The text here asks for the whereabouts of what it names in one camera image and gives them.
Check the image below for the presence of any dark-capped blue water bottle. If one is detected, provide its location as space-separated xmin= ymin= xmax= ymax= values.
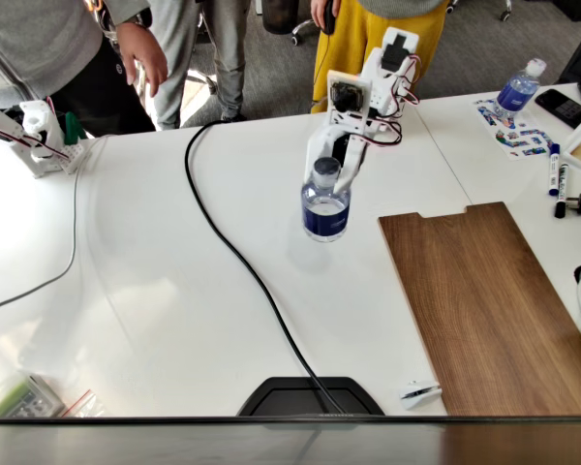
xmin=299 ymin=156 xmax=352 ymax=243

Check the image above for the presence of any black computer mouse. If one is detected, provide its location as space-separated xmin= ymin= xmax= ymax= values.
xmin=321 ymin=2 xmax=338 ymax=36

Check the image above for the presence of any white-capped blue water bottle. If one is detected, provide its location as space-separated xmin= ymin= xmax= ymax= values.
xmin=493 ymin=57 xmax=548 ymax=122

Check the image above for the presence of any hand of yellow-trousered person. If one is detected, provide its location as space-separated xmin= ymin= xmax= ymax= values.
xmin=310 ymin=0 xmax=343 ymax=23

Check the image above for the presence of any hand of hoodie person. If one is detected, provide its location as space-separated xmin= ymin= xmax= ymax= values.
xmin=115 ymin=21 xmax=169 ymax=98

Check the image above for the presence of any person in yellow trousers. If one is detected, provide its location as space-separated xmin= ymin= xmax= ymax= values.
xmin=311 ymin=0 xmax=450 ymax=114

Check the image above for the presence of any person in grey trousers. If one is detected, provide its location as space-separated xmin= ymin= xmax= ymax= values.
xmin=147 ymin=0 xmax=253 ymax=130

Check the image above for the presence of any dark waste bin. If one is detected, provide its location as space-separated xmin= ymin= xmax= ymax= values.
xmin=261 ymin=0 xmax=301 ymax=35

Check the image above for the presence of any colourful sticker sheet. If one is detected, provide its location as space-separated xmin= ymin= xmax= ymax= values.
xmin=474 ymin=98 xmax=556 ymax=162

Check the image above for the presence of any brown wooden board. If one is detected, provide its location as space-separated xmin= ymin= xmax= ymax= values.
xmin=378 ymin=201 xmax=581 ymax=417

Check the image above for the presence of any blue whiteboard marker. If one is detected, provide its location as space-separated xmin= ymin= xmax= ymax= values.
xmin=547 ymin=142 xmax=562 ymax=198

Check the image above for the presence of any black smartphone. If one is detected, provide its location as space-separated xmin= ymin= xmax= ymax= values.
xmin=535 ymin=88 xmax=581 ymax=130

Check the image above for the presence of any black whiteboard marker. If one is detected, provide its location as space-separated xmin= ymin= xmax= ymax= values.
xmin=554 ymin=163 xmax=570 ymax=219

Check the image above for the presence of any small white clip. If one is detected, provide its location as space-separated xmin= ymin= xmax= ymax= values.
xmin=397 ymin=380 xmax=442 ymax=412

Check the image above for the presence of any black monitor stand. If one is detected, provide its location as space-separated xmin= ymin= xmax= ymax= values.
xmin=236 ymin=376 xmax=385 ymax=418

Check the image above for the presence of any person in grey hoodie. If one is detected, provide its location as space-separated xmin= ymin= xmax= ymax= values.
xmin=0 ymin=0 xmax=170 ymax=137

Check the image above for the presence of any black Philips monitor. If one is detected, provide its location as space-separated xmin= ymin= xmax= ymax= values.
xmin=0 ymin=414 xmax=581 ymax=465

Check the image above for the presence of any clear zip bag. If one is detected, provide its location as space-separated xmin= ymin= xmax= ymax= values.
xmin=60 ymin=388 xmax=110 ymax=419

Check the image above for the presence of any gripper camera on white plate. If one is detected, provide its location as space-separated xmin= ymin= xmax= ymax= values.
xmin=326 ymin=70 xmax=373 ymax=122

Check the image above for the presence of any thick black cable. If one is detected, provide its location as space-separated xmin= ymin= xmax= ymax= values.
xmin=184 ymin=119 xmax=350 ymax=417

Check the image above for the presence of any thin grey cable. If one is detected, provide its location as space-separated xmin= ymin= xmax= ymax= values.
xmin=0 ymin=138 xmax=98 ymax=316

